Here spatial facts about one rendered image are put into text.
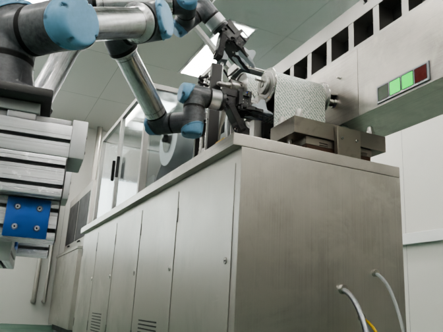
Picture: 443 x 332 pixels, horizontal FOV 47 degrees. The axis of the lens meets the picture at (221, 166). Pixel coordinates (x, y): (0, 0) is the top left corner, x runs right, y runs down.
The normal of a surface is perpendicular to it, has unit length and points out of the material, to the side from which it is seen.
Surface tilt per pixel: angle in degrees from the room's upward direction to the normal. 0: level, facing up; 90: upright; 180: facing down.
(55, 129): 90
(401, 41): 90
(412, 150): 90
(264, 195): 90
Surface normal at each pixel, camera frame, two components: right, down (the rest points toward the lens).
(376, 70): -0.90, -0.16
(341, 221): 0.43, -0.22
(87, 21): 0.87, -0.02
